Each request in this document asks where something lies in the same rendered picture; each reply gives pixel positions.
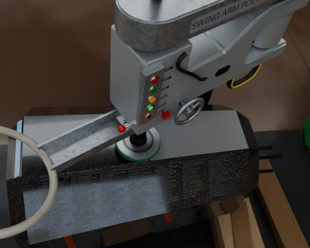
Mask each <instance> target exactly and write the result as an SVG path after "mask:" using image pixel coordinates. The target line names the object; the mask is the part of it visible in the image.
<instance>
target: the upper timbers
mask: <svg viewBox="0 0 310 248"><path fill-rule="evenodd" d="M245 201H246V202H247V207H248V216H249V222H250V229H251V236H252V243H253V248H265V247H264V244H263V241H262V238H261V234H260V231H259V228H258V225H257V222H256V219H255V216H254V213H253V210H252V207H251V204H250V201H249V198H247V199H246V200H245ZM213 220H214V224H215V228H216V232H217V238H218V242H219V246H220V248H235V245H234V237H233V228H232V220H231V213H229V214H225V215H222V216H218V217H214V218H213Z"/></svg>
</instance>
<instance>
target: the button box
mask: <svg viewBox="0 0 310 248"><path fill-rule="evenodd" d="M164 71H165V66H164V65H162V64H161V65H159V66H157V67H155V68H152V69H150V70H146V71H145V70H143V71H141V79H140V88H139V96H138V105H137V114H136V122H137V123H138V125H139V126H141V125H143V124H145V123H146V122H148V121H150V120H152V119H154V118H156V115H157V109H158V104H159V98H160V93H161V87H162V82H163V76H164ZM155 76H159V80H158V82H157V83H156V84H151V83H150V82H151V80H152V79H153V78H154V77H155ZM154 86H157V91H156V92H155V93H153V94H149V90H150V89H151V88H152V87H154ZM153 95H155V96H156V99H155V101H154V102H152V103H148V99H149V98H150V97H151V96H153ZM152 104H154V105H155V106H154V108H153V110H151V111H149V112H147V111H146V110H147V108H148V106H150V105H152ZM149 113H153V116H152V117H151V118H150V119H148V120H146V119H145V117H146V116H147V115H148V114H149Z"/></svg>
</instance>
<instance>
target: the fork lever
mask: <svg viewBox="0 0 310 248"><path fill-rule="evenodd" d="M119 116H121V114H120V113H119V111H118V110H117V109H115V110H113V111H110V112H108V113H106V114H104V115H102V116H100V117H97V118H95V119H93V120H91V121H89V122H87V123H84V124H82V125H80V126H78V127H76V128H73V129H71V130H69V131H67V132H65V133H63V134H60V135H58V136H56V137H54V138H52V139H50V140H47V141H45V142H43V143H41V144H39V145H37V148H38V149H44V150H45V152H46V153H47V154H48V155H49V157H50V158H51V160H52V162H53V164H54V165H52V166H50V169H51V171H52V170H56V172H57V173H58V172H60V171H62V170H64V169H66V168H68V167H70V166H72V165H74V164H76V163H78V162H80V161H82V160H84V159H86V158H88V157H89V156H91V155H93V154H95V153H97V152H99V151H101V150H103V149H105V148H107V147H109V146H111V145H113V144H115V143H117V142H119V141H121V140H123V139H125V138H127V137H129V136H131V135H133V134H135V132H134V131H133V129H132V128H131V127H129V128H127V129H126V130H125V132H123V133H121V132H119V131H118V126H119V125H121V123H120V122H119V121H118V119H117V117H119Z"/></svg>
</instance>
